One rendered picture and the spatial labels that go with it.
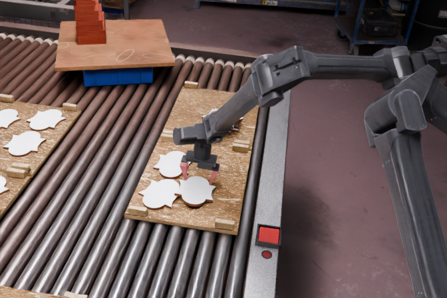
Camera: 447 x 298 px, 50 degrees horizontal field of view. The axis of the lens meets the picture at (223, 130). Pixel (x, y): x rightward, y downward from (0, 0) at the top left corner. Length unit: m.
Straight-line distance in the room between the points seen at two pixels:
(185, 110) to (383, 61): 0.95
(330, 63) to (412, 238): 0.48
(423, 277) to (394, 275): 1.95
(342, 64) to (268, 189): 0.63
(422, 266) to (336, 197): 2.30
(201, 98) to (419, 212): 1.39
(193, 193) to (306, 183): 1.68
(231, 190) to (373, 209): 1.63
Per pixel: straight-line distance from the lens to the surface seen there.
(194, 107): 1.99
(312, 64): 1.09
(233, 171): 1.66
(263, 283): 1.37
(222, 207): 1.53
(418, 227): 0.81
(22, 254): 1.48
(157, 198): 1.53
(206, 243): 1.44
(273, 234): 1.47
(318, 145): 3.50
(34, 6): 2.85
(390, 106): 0.82
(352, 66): 1.18
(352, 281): 2.66
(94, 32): 2.27
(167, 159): 1.69
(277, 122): 1.98
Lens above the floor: 1.99
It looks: 34 degrees down
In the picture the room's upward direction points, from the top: 4 degrees clockwise
